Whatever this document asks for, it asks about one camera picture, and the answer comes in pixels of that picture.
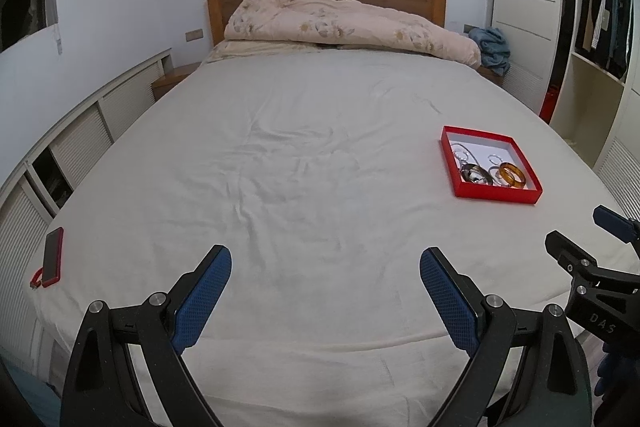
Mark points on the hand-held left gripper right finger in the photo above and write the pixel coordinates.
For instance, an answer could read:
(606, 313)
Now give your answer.
(447, 302)

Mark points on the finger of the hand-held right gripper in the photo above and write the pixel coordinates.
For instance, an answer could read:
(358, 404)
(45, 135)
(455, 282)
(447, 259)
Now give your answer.
(617, 223)
(575, 259)

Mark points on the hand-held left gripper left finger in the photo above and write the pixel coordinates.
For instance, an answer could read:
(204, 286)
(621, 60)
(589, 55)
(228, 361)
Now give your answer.
(202, 302)

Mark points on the amber bangle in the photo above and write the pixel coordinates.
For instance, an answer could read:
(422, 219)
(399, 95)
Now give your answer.
(520, 183)

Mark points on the red jewelry box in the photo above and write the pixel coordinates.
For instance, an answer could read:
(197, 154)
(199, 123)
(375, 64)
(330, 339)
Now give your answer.
(495, 196)

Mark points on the thin silver bangle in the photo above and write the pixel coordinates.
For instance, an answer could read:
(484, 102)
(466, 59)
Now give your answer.
(490, 177)

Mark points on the dark brown bangle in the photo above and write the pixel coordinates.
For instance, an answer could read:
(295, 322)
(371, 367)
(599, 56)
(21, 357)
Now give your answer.
(463, 174)

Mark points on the person's right hand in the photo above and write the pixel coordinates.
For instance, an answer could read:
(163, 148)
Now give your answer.
(612, 369)

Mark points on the white louvered radiator cover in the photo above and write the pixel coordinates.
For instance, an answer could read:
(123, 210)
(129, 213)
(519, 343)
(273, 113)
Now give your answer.
(522, 82)

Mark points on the wooden nightstand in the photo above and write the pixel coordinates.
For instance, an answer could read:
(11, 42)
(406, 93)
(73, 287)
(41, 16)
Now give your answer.
(172, 82)
(492, 76)

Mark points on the low white louvered cabinet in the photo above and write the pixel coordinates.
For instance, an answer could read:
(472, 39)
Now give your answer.
(80, 142)

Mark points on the hanging clothes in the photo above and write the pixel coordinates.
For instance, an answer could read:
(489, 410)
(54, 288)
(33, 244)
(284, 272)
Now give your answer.
(605, 12)

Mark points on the blue clothes pile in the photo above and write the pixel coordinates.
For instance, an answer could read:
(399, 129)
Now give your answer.
(492, 49)

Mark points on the beige pillow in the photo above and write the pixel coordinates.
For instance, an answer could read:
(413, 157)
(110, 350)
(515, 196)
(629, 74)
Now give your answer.
(250, 49)

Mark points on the pink floral quilt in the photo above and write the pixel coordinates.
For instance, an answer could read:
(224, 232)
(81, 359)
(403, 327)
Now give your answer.
(350, 24)

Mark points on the wall socket plate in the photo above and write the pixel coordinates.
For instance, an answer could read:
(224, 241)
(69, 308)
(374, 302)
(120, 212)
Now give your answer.
(194, 35)

